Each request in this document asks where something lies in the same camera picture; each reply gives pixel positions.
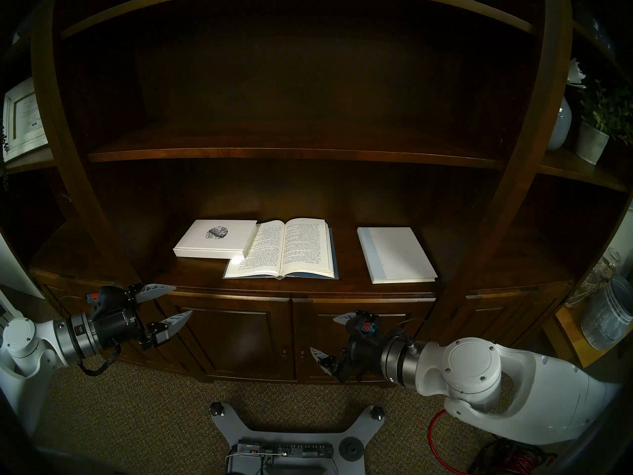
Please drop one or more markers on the dark hanging bead plant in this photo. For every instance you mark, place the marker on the dark hanging bead plant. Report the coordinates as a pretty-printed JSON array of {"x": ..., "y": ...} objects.
[{"x": 4, "y": 142}]

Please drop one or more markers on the grey metal robot base plate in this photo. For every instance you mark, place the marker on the grey metal robot base plate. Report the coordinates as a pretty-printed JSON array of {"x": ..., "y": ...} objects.
[{"x": 247, "y": 429}]

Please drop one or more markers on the white artificial flower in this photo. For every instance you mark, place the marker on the white artificial flower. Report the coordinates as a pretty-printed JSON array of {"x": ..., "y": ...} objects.
[{"x": 576, "y": 73}]

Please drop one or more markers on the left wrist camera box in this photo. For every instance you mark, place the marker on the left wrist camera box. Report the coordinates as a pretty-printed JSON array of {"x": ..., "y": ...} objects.
[{"x": 106, "y": 298}]

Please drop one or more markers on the white book with round print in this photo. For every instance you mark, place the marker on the white book with round print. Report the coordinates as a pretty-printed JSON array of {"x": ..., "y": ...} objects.
[{"x": 207, "y": 244}]

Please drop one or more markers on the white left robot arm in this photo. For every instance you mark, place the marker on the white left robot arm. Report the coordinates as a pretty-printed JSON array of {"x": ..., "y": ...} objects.
[{"x": 22, "y": 338}]

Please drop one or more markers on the grey ribbed jar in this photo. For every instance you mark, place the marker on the grey ribbed jar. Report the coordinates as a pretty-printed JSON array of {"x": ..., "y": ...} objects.
[{"x": 606, "y": 315}]

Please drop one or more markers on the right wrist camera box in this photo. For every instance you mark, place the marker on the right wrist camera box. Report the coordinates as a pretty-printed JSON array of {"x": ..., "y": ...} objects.
[{"x": 367, "y": 324}]

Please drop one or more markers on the white round vase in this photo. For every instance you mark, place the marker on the white round vase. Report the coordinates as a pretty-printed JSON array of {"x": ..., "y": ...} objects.
[{"x": 561, "y": 127}]

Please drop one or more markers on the white framed certificate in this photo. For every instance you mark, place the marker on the white framed certificate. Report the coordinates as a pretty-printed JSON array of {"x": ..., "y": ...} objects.
[{"x": 24, "y": 118}]

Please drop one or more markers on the light wooden side table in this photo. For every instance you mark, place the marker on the light wooden side table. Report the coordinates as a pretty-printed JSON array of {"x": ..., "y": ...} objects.
[{"x": 568, "y": 330}]

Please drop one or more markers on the white book pale blue spine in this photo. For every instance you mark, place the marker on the white book pale blue spine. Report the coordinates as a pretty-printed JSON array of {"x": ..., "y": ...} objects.
[{"x": 400, "y": 256}]

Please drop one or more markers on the dark brown wooden bookcase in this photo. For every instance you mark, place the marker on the dark brown wooden bookcase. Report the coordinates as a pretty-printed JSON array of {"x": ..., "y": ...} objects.
[{"x": 296, "y": 152}]

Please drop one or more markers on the black power strip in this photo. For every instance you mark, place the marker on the black power strip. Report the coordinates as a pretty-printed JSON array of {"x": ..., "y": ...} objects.
[{"x": 296, "y": 450}]

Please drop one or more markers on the round black rubber foot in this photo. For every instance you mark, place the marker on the round black rubber foot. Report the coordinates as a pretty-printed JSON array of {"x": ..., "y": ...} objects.
[{"x": 351, "y": 449}]

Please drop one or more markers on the black star knob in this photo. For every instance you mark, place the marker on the black star knob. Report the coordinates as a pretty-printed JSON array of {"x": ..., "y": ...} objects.
[
  {"x": 378, "y": 412},
  {"x": 216, "y": 408}
]

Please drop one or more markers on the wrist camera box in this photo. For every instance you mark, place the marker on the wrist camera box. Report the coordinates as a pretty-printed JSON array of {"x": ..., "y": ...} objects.
[
  {"x": 367, "y": 324},
  {"x": 106, "y": 298}
]

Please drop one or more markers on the blue cover hardback book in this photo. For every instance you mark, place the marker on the blue cover hardback book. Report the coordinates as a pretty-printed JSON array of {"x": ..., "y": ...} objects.
[{"x": 301, "y": 251}]

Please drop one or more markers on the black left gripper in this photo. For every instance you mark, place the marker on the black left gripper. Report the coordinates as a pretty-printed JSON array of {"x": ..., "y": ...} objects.
[{"x": 118, "y": 325}]

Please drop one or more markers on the green plant in white pot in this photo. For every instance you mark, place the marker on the green plant in white pot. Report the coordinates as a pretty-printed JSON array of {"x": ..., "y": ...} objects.
[{"x": 591, "y": 142}]

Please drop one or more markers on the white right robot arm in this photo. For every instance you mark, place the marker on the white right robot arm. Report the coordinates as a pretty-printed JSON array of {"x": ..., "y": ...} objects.
[{"x": 494, "y": 375}]

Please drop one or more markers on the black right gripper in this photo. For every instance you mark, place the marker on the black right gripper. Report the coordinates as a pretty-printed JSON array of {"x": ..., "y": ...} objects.
[{"x": 361, "y": 355}]

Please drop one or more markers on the white slatted chair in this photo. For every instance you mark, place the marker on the white slatted chair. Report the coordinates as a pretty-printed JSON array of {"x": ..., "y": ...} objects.
[{"x": 6, "y": 306}]

